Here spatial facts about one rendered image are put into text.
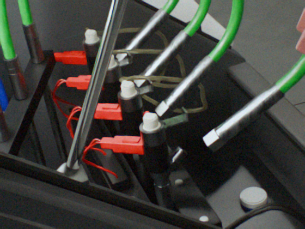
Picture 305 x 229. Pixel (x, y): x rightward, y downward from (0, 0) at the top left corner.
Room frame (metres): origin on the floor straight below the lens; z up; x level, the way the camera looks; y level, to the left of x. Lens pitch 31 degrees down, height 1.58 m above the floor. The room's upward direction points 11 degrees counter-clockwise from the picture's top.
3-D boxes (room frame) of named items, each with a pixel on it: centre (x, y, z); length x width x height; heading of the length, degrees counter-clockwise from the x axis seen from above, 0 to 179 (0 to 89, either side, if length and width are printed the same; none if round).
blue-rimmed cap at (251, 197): (0.84, -0.16, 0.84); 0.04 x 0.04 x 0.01
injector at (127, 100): (0.77, -0.02, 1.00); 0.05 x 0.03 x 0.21; 103
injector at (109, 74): (0.84, 0.00, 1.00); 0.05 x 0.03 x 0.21; 103
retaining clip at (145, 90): (0.76, -0.02, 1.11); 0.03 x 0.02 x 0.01; 103
